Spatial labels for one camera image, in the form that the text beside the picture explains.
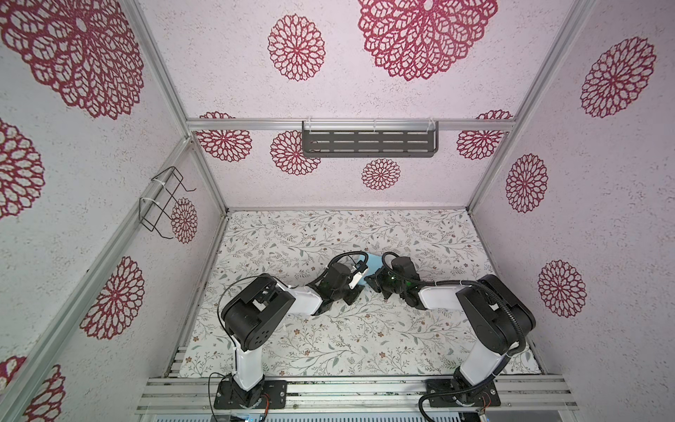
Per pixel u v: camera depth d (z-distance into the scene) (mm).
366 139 934
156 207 749
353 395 755
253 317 487
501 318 480
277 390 750
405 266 746
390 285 817
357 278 827
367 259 780
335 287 743
